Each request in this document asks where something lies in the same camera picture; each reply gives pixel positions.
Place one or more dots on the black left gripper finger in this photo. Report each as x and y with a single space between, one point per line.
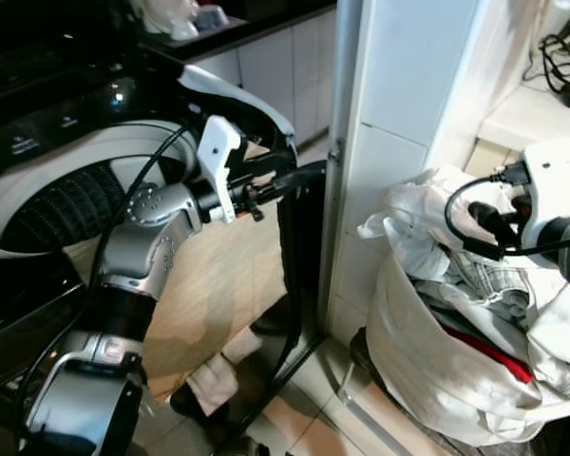
280 193
290 175

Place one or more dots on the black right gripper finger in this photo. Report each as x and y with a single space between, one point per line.
479 215
494 241

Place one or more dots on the white garment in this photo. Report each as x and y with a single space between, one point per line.
408 223

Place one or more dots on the glass washer lid black frame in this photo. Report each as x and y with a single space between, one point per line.
218 285

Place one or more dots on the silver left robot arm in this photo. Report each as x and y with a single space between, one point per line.
142 242

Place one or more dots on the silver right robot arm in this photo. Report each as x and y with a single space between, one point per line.
565 233

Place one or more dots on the grey plaid garment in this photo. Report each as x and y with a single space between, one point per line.
480 275

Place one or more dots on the white cabinet black countertop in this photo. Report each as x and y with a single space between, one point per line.
285 66

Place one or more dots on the white shelf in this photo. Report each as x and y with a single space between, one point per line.
532 119

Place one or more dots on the red garment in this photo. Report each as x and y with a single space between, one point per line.
499 359

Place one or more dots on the white fabric laundry bag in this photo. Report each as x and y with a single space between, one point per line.
427 380

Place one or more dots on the small white cloth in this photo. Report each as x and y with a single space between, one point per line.
214 378

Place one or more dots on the white crumpled item on countertop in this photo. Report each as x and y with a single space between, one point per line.
166 17

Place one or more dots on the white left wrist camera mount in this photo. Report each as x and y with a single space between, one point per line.
217 152

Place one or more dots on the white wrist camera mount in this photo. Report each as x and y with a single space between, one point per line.
556 180
217 152

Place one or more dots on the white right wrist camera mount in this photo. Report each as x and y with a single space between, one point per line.
556 180

